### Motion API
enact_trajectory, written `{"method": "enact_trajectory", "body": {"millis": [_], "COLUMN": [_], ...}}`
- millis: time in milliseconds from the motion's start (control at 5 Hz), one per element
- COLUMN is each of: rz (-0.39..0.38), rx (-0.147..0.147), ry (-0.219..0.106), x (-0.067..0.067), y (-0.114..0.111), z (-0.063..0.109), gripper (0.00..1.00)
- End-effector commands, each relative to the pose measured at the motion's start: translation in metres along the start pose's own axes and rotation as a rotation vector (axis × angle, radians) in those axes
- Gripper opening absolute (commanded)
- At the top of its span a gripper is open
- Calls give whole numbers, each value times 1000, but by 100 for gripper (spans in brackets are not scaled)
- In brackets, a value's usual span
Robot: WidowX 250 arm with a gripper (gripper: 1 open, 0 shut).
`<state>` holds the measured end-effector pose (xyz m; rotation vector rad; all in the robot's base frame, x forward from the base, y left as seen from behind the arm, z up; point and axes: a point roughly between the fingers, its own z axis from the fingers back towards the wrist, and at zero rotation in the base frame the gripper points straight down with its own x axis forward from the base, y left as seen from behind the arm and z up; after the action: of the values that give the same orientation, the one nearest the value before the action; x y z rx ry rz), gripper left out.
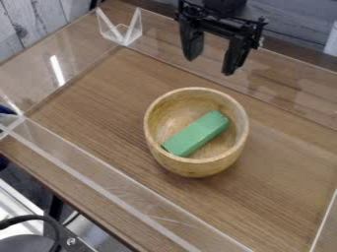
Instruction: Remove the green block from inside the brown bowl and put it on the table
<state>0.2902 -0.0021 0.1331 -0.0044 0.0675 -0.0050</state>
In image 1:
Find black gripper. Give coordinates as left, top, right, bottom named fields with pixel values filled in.
left=175, top=0, right=269, bottom=76

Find brown wooden bowl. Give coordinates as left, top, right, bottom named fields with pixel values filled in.
left=143, top=87, right=249, bottom=177

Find green rectangular block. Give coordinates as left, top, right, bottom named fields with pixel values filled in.
left=161, top=110, right=230, bottom=158

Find blue object at left edge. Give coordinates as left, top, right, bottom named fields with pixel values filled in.
left=0, top=104, right=18, bottom=115

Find black table leg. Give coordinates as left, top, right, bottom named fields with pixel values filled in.
left=48, top=196, right=64, bottom=221

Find clear acrylic enclosure walls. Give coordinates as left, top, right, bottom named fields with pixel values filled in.
left=0, top=3, right=337, bottom=252

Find grey metal bracket with screw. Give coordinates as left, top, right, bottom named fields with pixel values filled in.
left=58, top=224, right=98, bottom=252

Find black cable loop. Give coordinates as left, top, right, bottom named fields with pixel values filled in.
left=0, top=214, right=64, bottom=252

